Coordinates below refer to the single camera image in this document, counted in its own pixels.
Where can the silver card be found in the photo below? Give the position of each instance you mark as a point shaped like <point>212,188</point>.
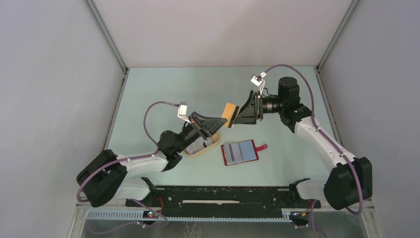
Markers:
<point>199,145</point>
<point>232,153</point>

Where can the red leather card holder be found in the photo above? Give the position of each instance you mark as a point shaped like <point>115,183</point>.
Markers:
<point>249,151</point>

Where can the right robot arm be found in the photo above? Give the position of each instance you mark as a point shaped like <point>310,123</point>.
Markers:
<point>350,178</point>

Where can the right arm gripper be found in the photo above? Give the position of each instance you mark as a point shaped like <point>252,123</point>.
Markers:
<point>252,110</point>

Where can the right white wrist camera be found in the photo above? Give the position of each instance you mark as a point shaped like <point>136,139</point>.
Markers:
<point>259,81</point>

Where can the beige oval plastic tray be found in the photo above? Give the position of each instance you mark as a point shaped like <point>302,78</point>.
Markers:
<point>216,140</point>

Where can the aluminium frame rail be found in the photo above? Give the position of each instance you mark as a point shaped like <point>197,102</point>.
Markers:
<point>129,211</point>

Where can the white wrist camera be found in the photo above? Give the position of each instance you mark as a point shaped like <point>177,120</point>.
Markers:
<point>182,111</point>
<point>259,81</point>

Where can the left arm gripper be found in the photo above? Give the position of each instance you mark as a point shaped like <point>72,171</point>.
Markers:
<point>205,126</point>

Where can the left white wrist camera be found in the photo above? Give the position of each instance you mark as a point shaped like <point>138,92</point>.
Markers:
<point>182,111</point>

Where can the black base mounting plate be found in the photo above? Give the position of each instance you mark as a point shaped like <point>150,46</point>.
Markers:
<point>226,201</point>

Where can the gold card with stripe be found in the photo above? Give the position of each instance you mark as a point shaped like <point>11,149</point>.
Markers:
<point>229,113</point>

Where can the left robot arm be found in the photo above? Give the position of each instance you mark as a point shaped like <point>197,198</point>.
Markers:
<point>110,176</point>

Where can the silver card behind gold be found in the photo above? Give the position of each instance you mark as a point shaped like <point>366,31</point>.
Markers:
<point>199,145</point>

